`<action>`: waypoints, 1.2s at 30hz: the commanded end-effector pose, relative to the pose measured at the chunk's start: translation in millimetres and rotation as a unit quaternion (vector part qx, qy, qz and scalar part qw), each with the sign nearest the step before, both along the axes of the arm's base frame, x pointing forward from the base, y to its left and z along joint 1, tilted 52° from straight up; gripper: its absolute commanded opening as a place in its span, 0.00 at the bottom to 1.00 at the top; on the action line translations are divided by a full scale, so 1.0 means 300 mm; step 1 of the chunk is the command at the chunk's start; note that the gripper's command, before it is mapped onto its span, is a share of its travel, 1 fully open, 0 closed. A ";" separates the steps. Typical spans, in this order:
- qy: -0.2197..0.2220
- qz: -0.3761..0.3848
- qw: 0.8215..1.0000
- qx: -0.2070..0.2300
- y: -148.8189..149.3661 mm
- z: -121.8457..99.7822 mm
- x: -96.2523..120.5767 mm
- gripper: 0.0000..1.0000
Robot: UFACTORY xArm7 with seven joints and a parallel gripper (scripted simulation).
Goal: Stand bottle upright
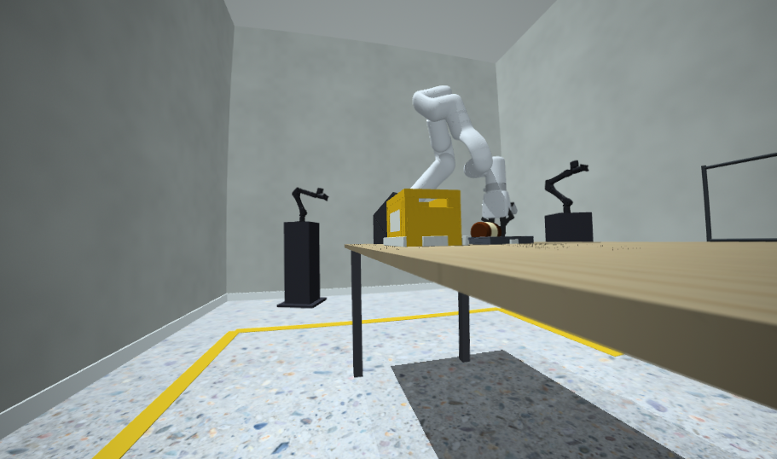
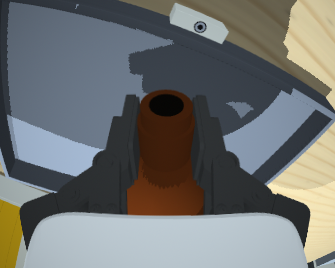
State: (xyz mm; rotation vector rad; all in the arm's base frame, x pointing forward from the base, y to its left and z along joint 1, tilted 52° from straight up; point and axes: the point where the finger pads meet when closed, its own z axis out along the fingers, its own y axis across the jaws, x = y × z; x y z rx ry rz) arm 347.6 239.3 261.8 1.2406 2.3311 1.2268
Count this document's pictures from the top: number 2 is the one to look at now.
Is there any grey rectangular tray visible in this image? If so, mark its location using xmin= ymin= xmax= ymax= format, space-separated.
xmin=0 ymin=0 xmax=335 ymax=193

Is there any brown bottle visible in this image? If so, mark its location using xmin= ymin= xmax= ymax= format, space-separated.
xmin=127 ymin=90 xmax=204 ymax=216

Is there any yellow divided crate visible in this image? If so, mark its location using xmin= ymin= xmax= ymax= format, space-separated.
xmin=0 ymin=199 xmax=27 ymax=268

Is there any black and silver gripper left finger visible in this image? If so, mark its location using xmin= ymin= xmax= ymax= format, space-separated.
xmin=19 ymin=94 xmax=140 ymax=250

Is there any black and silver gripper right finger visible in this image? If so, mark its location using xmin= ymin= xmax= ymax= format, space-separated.
xmin=191 ymin=95 xmax=310 ymax=248

